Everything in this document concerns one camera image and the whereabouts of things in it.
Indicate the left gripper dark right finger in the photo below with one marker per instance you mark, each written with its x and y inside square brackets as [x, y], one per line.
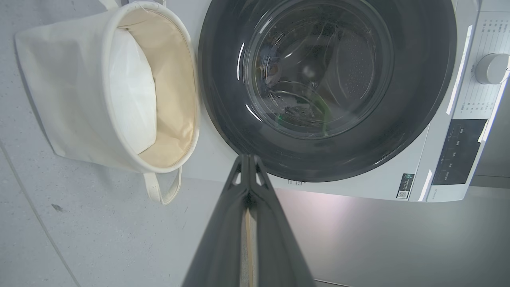
[277, 247]

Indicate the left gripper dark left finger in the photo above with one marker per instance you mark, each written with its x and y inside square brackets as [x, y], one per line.
[223, 239]

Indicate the washing machine door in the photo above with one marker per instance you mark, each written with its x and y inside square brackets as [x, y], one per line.
[223, 99]

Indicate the white front-load washing machine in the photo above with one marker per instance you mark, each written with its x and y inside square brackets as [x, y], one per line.
[358, 185]

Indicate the steel perforated washer drum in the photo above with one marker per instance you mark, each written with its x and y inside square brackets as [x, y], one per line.
[358, 79]

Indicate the black washer display panel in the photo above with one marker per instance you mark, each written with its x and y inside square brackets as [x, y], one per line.
[458, 151]

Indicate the small black QR sticker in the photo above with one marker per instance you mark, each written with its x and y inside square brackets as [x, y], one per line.
[405, 186]

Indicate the cream canvas laundry basket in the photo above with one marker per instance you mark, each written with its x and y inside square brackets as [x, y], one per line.
[67, 87]

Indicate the white round control knob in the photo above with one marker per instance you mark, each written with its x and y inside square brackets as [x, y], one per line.
[492, 68]

